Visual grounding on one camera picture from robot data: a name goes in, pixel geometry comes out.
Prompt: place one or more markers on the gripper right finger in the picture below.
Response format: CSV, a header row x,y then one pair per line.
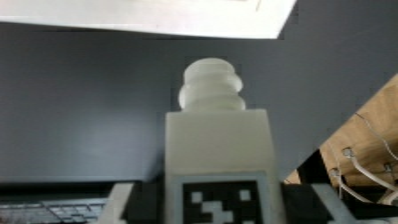
x,y
313,205

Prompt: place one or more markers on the white leg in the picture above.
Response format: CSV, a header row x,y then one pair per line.
x,y
223,186

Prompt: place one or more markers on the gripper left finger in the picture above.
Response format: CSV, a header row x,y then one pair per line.
x,y
118,210

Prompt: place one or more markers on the white marker sheet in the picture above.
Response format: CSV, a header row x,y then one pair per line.
x,y
248,19

